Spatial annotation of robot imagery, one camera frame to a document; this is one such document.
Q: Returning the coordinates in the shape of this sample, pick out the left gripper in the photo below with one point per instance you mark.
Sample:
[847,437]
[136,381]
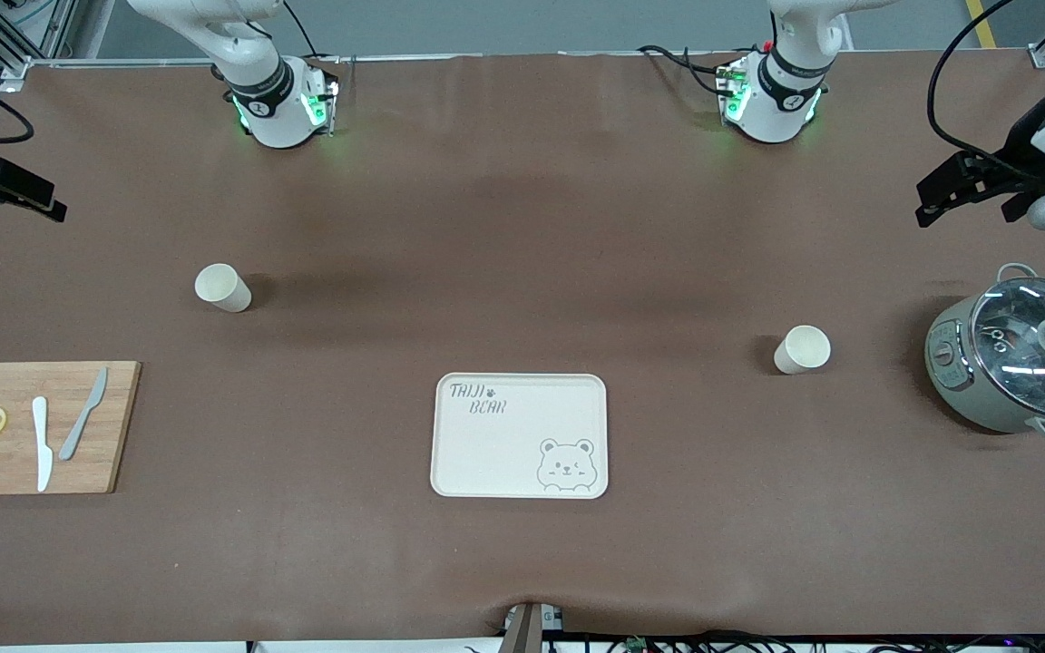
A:
[1020,145]

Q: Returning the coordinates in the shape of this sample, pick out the white IKEA cup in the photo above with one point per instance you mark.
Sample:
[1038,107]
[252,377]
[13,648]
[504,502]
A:
[799,352]
[225,288]

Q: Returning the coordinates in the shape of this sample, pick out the cream bear print tray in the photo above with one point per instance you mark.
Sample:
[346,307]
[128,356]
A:
[504,444]

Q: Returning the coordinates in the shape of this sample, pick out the glass pot lid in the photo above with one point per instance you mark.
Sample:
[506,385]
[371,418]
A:
[1021,354]

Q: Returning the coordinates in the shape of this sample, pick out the grey-green electric pot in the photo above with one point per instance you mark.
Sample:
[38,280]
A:
[949,385]

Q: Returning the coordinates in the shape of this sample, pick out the grey plastic knife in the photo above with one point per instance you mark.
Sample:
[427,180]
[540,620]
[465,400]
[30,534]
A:
[83,417]

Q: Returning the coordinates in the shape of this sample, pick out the white plastic knife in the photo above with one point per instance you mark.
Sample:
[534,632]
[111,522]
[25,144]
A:
[42,449]

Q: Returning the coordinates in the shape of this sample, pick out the wooden cutting board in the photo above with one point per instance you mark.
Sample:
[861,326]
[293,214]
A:
[114,435]

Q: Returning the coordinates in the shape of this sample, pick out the brown table mat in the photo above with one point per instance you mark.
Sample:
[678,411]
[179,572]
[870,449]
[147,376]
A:
[522,227]

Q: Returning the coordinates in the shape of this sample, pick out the metal table edge bracket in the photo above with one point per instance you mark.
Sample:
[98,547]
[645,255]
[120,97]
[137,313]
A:
[527,626]

